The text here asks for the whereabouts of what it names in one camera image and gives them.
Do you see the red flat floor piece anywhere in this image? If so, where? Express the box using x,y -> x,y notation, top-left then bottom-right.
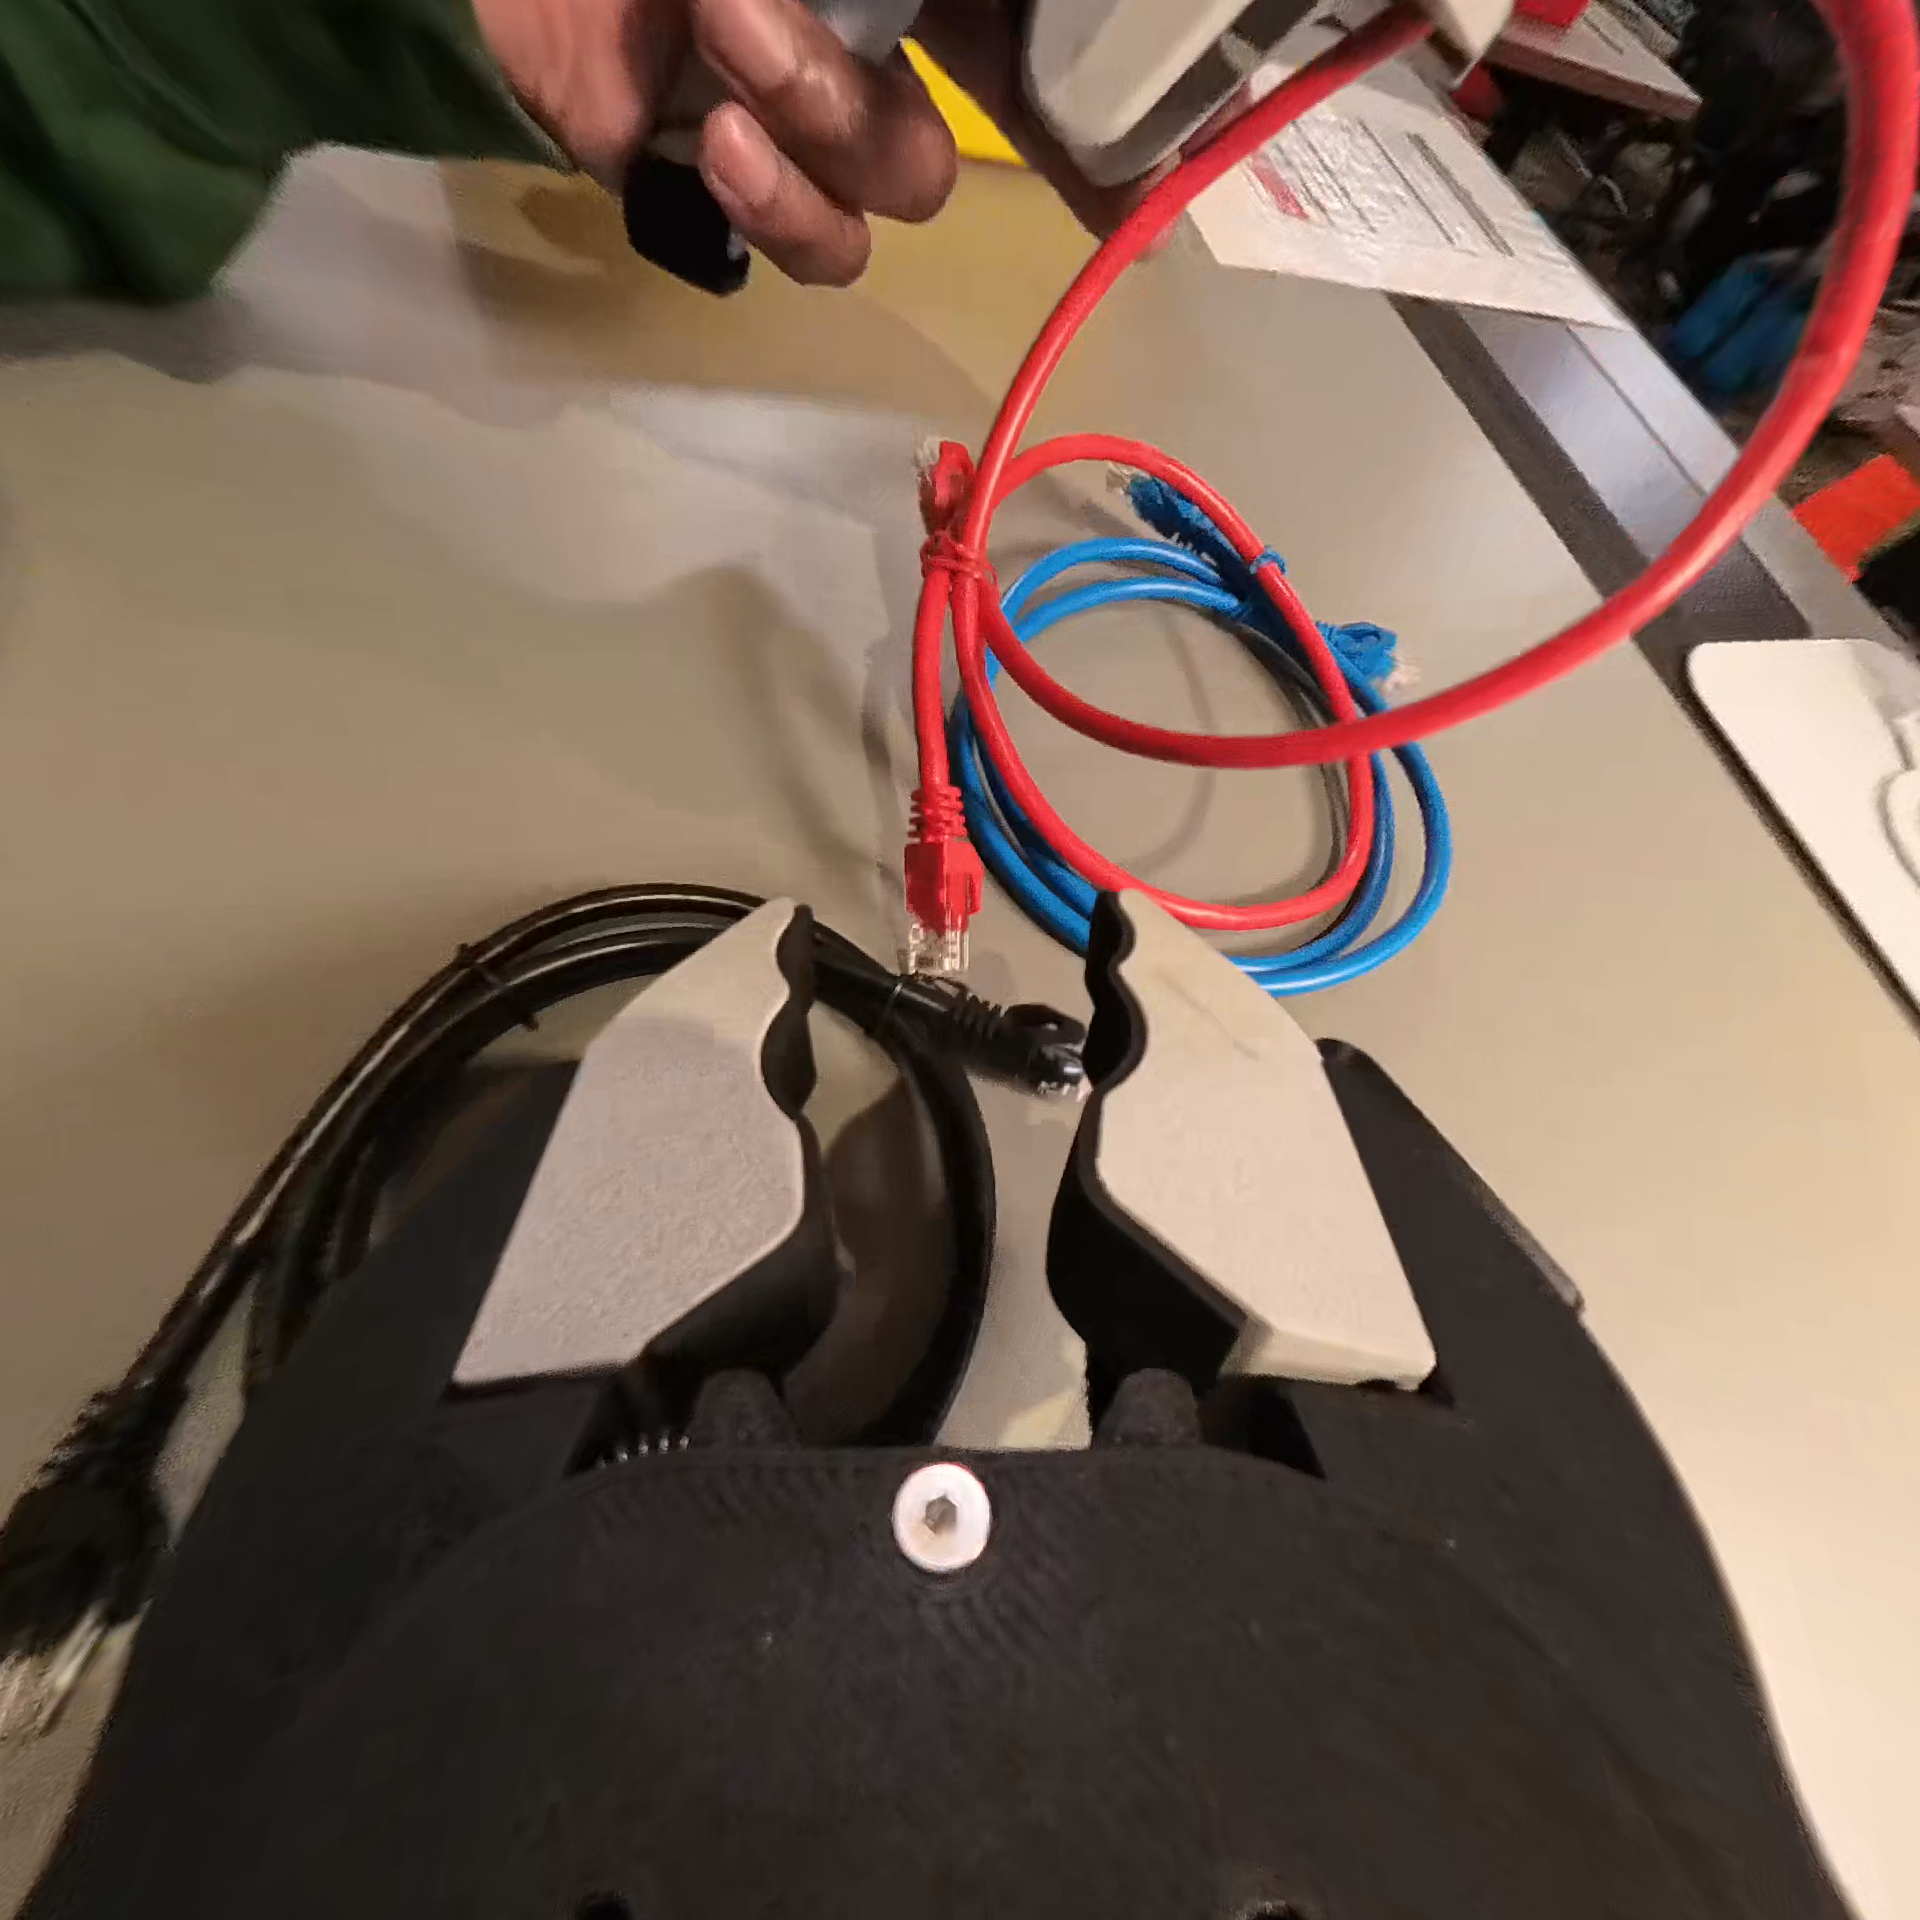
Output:
1796,456 -> 1920,580

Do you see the yellow plastic bin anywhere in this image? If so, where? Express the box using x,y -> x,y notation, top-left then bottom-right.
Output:
898,40 -> 1031,168

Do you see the person's left forearm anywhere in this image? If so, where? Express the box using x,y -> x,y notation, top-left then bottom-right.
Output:
0,0 -> 561,305

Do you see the black ethernet cable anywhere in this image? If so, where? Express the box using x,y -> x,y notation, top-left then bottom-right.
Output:
0,882 -> 1095,1746

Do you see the person's left hand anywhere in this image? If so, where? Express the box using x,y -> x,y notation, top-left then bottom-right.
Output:
474,0 -> 964,289

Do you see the background wooden desk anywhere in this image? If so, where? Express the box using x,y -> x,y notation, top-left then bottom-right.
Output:
1491,0 -> 1702,118

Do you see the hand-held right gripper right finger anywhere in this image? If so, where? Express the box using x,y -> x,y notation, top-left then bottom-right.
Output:
1043,896 -> 1444,1385

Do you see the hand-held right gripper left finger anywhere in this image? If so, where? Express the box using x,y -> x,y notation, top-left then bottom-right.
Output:
450,896 -> 847,1385

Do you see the red ethernet cable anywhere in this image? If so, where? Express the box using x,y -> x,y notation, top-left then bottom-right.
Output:
898,0 -> 1920,983

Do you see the blue bag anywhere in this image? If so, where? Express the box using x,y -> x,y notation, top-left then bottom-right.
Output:
1663,250 -> 1828,395

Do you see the printed paper sheet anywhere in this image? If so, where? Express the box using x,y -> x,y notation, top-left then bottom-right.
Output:
1189,71 -> 1629,334

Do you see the white monitor stand base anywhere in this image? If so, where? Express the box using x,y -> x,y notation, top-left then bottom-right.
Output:
1688,640 -> 1920,1021

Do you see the blue ethernet cable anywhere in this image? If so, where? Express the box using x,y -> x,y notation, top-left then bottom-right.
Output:
948,460 -> 1460,997

